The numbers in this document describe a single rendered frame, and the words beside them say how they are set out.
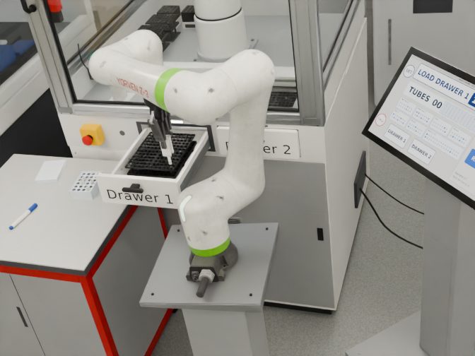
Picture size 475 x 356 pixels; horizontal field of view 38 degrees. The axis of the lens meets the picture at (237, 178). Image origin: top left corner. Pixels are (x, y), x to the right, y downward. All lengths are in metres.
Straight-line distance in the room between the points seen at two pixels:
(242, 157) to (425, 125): 0.56
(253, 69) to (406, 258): 1.69
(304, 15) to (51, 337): 1.41
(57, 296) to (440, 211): 1.28
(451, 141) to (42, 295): 1.40
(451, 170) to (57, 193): 1.38
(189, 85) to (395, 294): 1.67
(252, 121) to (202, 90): 0.24
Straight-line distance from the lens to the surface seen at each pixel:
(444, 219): 2.28
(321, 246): 2.66
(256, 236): 2.15
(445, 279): 2.43
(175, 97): 1.69
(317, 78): 2.24
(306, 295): 2.87
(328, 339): 2.88
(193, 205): 1.92
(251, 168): 1.96
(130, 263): 2.54
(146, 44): 2.05
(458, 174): 2.00
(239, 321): 2.13
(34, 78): 3.18
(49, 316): 2.52
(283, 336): 2.91
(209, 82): 1.66
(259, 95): 1.77
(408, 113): 2.16
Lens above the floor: 2.18
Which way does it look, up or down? 35 degrees down
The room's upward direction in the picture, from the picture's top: 9 degrees counter-clockwise
